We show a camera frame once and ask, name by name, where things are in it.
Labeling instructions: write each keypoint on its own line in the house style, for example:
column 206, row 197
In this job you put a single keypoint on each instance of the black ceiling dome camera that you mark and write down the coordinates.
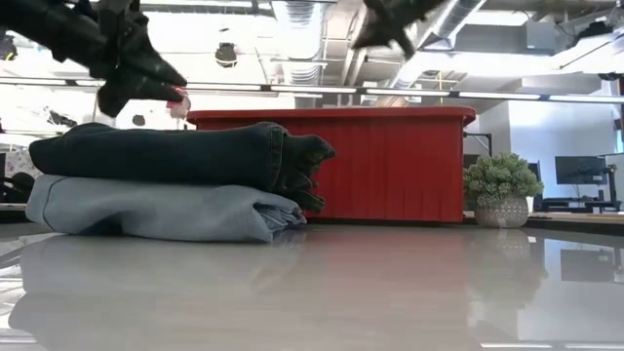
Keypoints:
column 225, row 54

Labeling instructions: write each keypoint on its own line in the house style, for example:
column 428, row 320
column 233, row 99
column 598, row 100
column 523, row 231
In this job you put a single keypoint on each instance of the long ceiling light strip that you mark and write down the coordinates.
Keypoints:
column 487, row 95
column 39, row 81

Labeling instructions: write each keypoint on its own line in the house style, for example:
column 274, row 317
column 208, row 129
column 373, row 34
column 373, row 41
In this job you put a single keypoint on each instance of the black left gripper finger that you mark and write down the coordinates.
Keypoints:
column 151, row 63
column 131, row 95

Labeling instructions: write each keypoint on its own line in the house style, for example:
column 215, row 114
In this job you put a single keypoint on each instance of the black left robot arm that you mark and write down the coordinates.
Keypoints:
column 29, row 24

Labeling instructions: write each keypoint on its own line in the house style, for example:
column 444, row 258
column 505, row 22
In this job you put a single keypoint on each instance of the light blue denim jeans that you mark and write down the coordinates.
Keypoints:
column 146, row 209

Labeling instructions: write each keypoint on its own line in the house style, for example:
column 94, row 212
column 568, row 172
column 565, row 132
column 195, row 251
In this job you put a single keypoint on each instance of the silver ceiling air duct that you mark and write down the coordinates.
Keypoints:
column 300, row 39
column 453, row 19

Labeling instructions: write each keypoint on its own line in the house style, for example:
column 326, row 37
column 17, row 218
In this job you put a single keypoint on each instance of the black trousers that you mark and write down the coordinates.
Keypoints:
column 146, row 156

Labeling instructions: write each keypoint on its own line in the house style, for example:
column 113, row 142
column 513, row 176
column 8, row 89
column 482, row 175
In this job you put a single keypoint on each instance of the black computer monitor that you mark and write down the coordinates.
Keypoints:
column 580, row 169

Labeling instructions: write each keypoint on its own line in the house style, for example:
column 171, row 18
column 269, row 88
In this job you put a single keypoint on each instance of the red ribbed plastic bin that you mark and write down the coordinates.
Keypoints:
column 390, row 166

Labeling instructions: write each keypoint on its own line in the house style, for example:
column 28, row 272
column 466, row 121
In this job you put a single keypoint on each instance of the black office desk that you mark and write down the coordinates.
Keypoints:
column 575, row 205

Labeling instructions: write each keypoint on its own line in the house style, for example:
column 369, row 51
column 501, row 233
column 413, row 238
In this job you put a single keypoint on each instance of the white plastic table cover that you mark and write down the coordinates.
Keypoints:
column 312, row 292

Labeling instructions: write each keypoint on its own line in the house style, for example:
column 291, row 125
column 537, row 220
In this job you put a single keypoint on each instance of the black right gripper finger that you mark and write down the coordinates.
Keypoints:
column 404, row 44
column 373, row 36

